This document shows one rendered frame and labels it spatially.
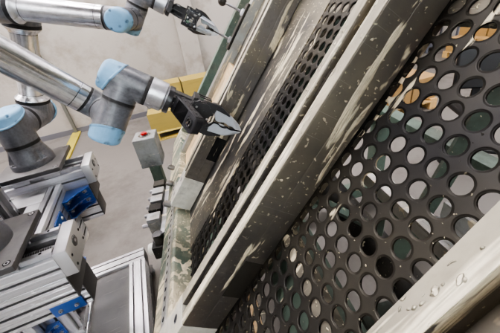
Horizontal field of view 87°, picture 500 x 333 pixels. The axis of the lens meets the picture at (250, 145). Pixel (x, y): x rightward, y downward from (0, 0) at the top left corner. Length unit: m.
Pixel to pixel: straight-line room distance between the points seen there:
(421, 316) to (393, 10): 0.29
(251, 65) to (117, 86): 0.35
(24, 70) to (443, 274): 0.79
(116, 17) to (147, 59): 3.75
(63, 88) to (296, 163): 0.61
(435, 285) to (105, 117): 0.64
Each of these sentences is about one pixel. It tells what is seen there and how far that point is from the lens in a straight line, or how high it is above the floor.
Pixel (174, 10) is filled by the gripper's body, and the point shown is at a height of 1.51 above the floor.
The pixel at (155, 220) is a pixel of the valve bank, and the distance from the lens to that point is 1.21.
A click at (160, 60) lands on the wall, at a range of 4.76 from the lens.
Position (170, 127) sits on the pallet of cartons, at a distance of 3.73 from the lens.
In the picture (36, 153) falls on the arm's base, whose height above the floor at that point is 1.09.
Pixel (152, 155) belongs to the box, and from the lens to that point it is 1.57.
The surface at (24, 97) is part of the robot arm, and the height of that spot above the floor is 1.29.
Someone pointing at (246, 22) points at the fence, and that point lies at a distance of 1.21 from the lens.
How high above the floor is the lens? 1.51
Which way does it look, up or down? 29 degrees down
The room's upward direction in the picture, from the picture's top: 8 degrees counter-clockwise
